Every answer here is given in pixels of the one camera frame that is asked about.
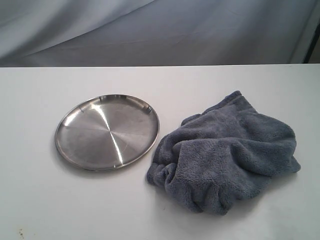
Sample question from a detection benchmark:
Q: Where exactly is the grey fluffy towel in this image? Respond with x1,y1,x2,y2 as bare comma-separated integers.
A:
146,91,301,215

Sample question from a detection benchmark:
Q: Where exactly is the round stainless steel plate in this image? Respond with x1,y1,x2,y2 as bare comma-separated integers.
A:
54,94,160,171

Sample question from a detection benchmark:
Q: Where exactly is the black stand pole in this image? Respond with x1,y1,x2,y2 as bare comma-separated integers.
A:
303,42,316,64

